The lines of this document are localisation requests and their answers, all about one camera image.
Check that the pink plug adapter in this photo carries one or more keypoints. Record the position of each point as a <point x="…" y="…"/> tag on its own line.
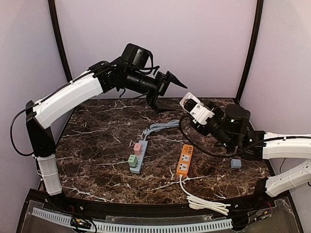
<point x="137" y="149"/>

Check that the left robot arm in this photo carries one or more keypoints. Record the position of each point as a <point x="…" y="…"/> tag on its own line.
<point x="97" y="79"/>

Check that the black front table rail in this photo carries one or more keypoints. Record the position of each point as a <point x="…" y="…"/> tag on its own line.
<point x="98" y="209"/>

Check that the blue power strip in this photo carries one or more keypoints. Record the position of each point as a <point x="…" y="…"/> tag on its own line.
<point x="138" y="168"/>

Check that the orange power strip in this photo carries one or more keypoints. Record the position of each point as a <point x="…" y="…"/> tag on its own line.
<point x="184" y="160"/>

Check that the left black frame post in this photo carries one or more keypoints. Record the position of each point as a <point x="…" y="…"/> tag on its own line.
<point x="58" y="39"/>

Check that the light blue plug adapter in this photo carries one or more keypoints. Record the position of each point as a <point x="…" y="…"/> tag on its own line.
<point x="236" y="163"/>

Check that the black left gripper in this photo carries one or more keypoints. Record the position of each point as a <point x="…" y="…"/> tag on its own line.
<point x="160" y="88"/>

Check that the green plug adapter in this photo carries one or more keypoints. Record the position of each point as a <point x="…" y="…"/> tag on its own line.
<point x="132" y="160"/>

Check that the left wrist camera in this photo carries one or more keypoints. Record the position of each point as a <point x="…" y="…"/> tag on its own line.
<point x="136" y="55"/>

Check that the grey slotted cable duct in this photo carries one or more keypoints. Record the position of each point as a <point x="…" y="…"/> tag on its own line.
<point x="137" y="225"/>

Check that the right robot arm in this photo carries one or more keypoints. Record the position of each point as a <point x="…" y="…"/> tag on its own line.
<point x="261" y="145"/>

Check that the black frame post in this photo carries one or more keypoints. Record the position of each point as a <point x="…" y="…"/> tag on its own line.
<point x="58" y="39"/>
<point x="251" y="50"/>

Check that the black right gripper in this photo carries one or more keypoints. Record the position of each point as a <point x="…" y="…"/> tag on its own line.
<point x="212" y="126"/>

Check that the white cube socket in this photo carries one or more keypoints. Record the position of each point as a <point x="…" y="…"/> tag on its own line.
<point x="189" y="101"/>

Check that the right black frame post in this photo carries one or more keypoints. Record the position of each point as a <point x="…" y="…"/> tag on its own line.
<point x="251" y="50"/>

